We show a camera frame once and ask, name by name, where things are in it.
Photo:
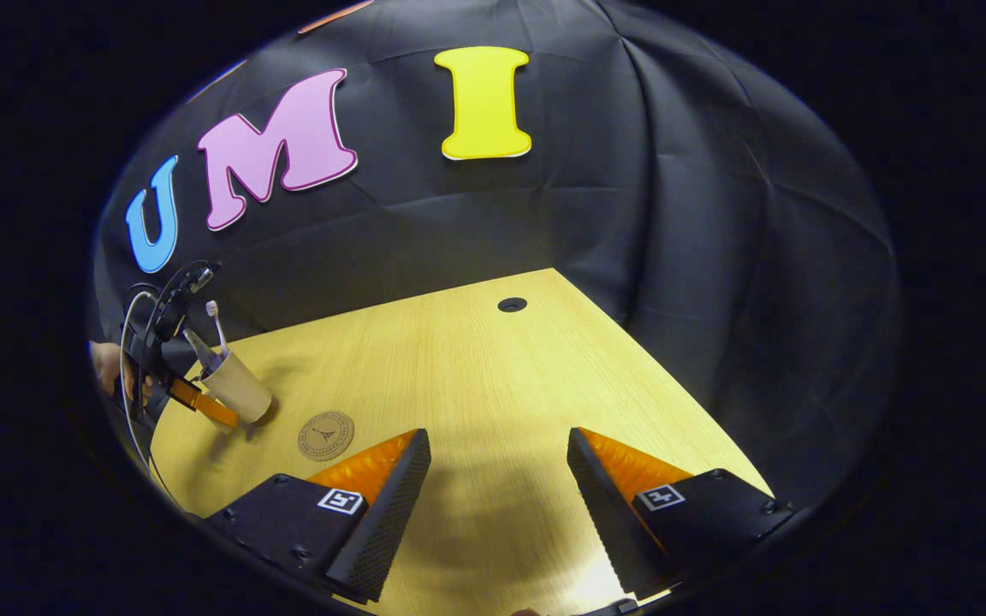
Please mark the pink toothbrush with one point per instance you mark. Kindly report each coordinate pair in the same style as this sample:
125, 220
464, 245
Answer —
217, 329

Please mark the round brown coaster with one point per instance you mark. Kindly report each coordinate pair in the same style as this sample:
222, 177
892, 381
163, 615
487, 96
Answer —
326, 436

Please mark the yellow wooden desktop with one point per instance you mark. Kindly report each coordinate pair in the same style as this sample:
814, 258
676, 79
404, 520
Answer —
476, 368

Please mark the beige cup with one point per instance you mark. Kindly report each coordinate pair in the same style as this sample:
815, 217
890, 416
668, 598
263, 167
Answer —
240, 393

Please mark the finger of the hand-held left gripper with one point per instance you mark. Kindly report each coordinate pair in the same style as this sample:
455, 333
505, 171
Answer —
206, 406

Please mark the black backdrop cloth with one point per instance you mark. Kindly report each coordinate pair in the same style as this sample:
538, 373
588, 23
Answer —
630, 239

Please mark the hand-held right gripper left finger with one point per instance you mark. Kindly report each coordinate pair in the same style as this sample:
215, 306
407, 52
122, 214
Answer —
390, 522

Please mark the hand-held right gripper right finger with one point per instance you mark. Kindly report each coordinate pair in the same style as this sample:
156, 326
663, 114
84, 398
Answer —
600, 513

